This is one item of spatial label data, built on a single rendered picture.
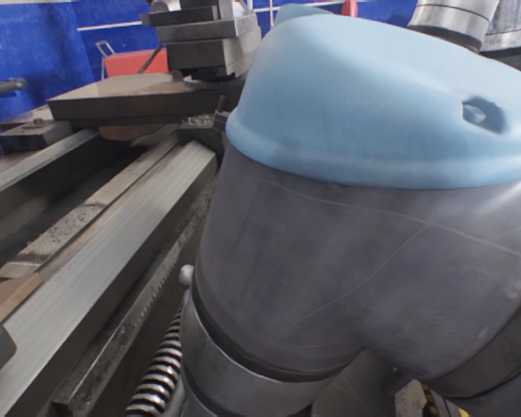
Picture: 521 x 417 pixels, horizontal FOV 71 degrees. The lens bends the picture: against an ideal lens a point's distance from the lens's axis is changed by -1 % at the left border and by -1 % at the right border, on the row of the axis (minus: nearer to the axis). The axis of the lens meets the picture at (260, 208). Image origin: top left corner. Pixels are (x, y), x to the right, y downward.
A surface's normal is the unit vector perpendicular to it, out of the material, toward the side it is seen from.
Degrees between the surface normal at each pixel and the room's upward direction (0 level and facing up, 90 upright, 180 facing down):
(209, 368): 86
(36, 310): 36
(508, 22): 97
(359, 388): 24
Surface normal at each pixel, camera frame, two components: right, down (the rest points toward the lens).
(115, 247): 0.49, -0.70
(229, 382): -0.40, 0.50
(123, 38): -0.20, 0.50
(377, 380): 0.28, -0.72
